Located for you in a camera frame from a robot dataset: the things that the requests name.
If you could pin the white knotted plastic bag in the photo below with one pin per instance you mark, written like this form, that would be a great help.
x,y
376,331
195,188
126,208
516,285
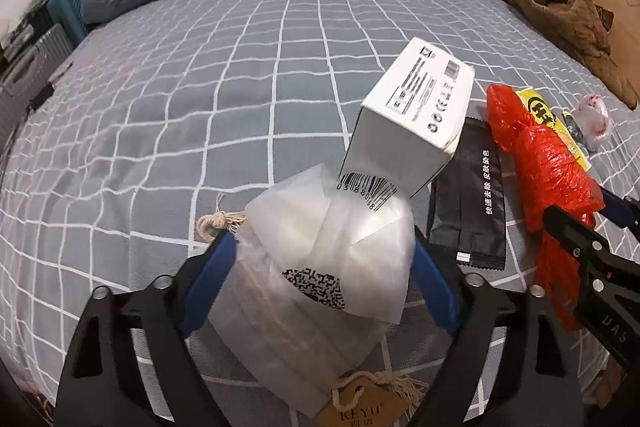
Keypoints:
x,y
592,117

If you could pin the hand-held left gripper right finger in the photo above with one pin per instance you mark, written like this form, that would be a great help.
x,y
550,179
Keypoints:
x,y
435,287

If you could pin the black sachet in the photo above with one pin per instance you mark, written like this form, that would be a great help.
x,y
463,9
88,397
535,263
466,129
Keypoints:
x,y
467,207

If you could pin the grey checked bed sheet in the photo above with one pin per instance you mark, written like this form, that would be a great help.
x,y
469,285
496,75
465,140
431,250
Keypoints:
x,y
200,107

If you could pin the white cardboard box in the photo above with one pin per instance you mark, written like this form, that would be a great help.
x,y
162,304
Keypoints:
x,y
415,117

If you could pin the grey suitcase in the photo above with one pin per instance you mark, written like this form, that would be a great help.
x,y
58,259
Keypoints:
x,y
35,62

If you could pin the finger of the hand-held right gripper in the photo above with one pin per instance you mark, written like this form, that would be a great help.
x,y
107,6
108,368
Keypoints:
x,y
575,234
622,209

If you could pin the teal plastic stool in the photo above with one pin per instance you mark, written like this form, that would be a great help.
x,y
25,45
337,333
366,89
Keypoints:
x,y
67,14

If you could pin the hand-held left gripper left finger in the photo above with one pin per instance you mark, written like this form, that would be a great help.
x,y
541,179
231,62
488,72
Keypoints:
x,y
210,277

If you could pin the red plastic bag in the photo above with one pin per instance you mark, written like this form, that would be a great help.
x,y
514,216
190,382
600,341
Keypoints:
x,y
550,187

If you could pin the yellow white snack packet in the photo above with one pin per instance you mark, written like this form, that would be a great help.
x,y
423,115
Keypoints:
x,y
550,117

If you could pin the brown fleece jacket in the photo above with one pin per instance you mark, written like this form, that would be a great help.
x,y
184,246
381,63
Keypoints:
x,y
575,32

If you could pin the clear plastic bag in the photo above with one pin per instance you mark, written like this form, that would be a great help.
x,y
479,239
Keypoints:
x,y
320,277

